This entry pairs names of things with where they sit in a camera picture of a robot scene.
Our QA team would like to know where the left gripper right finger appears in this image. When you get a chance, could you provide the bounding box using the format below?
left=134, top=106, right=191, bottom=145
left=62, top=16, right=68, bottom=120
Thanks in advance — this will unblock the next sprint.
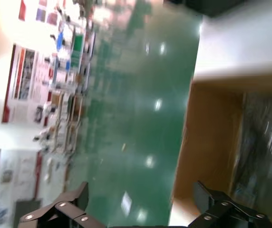
left=190, top=180, right=272, bottom=228

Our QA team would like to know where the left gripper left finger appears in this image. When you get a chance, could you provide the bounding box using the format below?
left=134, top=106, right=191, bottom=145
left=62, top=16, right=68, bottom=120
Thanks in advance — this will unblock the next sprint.
left=19, top=182, right=89, bottom=228

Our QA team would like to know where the bagged graphics cards pile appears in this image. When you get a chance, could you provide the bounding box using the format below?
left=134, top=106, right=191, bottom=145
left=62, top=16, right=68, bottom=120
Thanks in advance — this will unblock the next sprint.
left=231, top=92, right=272, bottom=225

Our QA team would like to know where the brown cardboard box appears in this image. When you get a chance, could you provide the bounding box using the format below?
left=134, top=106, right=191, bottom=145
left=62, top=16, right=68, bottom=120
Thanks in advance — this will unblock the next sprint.
left=169, top=64, right=272, bottom=228

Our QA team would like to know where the black slotted plastic container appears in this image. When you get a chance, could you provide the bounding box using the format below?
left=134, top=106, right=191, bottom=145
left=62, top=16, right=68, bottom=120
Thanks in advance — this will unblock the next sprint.
left=162, top=0, right=243, bottom=18

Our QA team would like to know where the wooden shelf rack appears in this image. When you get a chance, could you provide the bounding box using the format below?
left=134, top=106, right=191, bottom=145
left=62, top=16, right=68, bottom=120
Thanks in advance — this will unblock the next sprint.
left=48, top=91, right=86, bottom=154

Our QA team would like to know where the workbench with green bin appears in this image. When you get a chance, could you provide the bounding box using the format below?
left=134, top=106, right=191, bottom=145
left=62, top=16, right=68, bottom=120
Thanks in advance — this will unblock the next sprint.
left=55, top=22, right=96, bottom=72

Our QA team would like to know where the pale wall poster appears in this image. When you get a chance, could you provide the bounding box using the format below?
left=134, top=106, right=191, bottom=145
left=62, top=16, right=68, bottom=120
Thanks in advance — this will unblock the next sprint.
left=0, top=148, right=43, bottom=228

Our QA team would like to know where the wall poster with orange header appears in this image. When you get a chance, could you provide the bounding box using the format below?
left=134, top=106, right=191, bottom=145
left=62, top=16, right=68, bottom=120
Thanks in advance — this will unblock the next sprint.
left=2, top=44, right=56, bottom=124

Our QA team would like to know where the white frame workbench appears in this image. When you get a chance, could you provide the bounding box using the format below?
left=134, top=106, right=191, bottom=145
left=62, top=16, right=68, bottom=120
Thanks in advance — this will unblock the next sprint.
left=48, top=60, right=90, bottom=92

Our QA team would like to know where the wall poster with blue photos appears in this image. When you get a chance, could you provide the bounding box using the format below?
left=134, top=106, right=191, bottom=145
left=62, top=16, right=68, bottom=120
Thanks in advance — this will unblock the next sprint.
left=18, top=0, right=61, bottom=24

